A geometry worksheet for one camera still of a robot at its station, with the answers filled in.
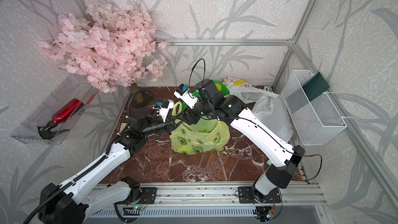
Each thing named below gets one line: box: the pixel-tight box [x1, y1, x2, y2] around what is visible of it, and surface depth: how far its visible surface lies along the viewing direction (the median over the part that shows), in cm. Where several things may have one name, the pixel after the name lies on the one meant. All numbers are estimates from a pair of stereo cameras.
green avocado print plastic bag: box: [169, 101, 231, 156], surface depth 73 cm
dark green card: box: [302, 71, 330, 102], surface depth 73 cm
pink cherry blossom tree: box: [37, 0, 168, 104], surface depth 74 cm
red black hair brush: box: [36, 98, 85, 140], surface depth 63 cm
